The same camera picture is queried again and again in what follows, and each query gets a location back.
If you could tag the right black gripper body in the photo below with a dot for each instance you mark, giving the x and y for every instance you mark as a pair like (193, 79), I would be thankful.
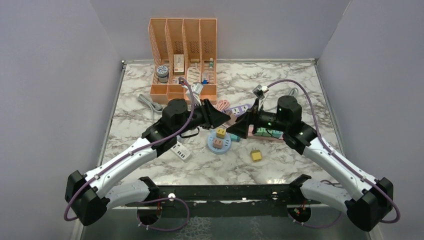
(258, 119)

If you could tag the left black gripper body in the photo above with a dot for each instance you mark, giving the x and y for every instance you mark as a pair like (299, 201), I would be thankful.
(204, 121)

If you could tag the teal plug adapter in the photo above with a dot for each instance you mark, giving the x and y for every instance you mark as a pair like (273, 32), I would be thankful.
(277, 134)
(234, 137)

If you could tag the green plug adapter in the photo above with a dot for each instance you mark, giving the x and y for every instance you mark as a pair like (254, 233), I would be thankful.
(259, 132)
(269, 133)

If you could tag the pink plug adapter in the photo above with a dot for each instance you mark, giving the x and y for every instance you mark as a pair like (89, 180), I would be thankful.
(217, 143)

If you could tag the yellow plug adapter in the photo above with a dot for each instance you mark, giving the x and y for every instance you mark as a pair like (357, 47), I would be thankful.
(220, 133)
(256, 155)

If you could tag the teal plug adapter front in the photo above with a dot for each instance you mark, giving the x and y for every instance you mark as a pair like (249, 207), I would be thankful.
(277, 134)

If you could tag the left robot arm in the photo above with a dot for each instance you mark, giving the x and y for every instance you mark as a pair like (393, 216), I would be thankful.
(91, 194)

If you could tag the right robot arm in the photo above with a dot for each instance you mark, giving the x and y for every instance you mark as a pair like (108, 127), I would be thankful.
(365, 199)

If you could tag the pink power strip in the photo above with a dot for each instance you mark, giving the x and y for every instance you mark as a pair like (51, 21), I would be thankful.
(264, 137)

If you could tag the purple power strip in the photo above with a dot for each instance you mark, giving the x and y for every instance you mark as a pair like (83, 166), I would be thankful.
(238, 110)

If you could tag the round blue power strip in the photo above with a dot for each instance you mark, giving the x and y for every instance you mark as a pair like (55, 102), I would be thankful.
(227, 143)

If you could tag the white power strip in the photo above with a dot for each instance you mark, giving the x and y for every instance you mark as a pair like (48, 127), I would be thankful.
(181, 151)

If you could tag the small blue white box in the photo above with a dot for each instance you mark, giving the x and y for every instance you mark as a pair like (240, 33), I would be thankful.
(205, 78)

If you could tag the white blister pack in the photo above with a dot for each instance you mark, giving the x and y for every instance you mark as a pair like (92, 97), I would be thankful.
(193, 75)

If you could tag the small bottle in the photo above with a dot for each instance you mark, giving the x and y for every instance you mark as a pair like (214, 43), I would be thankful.
(211, 63)

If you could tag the round blue patterned tin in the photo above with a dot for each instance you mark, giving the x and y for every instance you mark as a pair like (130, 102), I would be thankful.
(162, 73)

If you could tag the red white box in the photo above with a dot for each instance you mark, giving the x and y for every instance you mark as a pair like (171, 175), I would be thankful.
(179, 64)

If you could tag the orange file organizer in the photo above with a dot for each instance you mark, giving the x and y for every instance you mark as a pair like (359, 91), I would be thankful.
(183, 46)

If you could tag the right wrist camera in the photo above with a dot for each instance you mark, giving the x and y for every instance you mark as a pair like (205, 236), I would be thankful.
(259, 91)

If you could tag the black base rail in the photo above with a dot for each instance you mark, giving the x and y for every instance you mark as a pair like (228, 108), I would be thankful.
(215, 201)

